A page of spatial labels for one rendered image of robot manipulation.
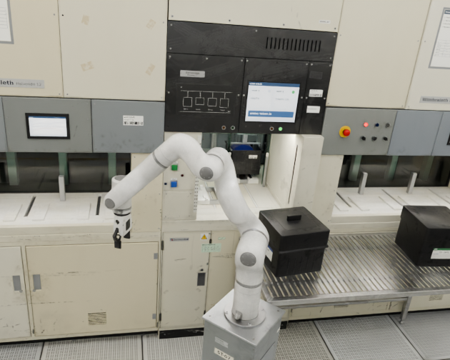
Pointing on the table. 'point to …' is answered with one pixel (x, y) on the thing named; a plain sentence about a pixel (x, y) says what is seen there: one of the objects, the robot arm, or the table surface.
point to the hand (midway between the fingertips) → (122, 241)
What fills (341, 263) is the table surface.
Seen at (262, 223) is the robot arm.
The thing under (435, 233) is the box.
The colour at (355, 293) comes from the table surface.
